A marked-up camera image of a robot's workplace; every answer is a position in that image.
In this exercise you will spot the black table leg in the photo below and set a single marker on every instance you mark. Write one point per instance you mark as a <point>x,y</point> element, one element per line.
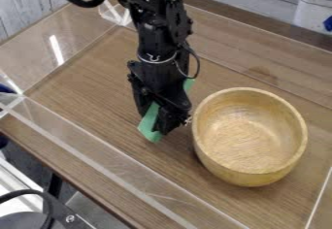
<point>55,185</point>

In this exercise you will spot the green rectangular block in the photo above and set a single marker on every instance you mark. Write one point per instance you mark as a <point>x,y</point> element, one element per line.
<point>145,126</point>

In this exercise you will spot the clear acrylic barrier wall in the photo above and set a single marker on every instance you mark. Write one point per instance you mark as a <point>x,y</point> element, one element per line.
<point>75,119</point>

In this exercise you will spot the blue object at left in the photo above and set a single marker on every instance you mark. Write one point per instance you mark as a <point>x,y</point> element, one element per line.
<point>6,89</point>

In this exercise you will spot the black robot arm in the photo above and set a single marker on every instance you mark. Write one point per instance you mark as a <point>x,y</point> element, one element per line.
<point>164,27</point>

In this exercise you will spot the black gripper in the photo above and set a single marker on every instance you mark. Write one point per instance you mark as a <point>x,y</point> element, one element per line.
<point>158,82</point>

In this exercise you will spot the clear acrylic corner bracket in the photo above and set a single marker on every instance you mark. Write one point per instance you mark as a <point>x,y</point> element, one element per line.
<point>115,13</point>

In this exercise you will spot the brown wooden bowl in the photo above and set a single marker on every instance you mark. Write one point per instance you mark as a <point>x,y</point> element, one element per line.
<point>249,136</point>

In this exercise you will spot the white container at right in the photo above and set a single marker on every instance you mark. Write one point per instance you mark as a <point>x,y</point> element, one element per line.
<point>314,15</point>

